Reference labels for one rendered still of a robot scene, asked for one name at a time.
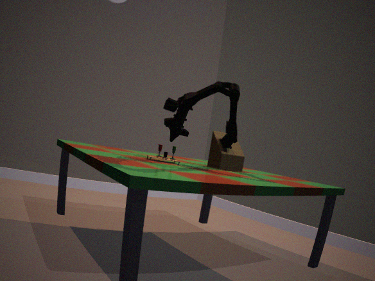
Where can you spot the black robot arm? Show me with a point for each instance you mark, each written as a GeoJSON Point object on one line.
{"type": "Point", "coordinates": [190, 99]}

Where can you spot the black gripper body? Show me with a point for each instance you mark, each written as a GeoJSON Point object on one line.
{"type": "Point", "coordinates": [180, 128]}

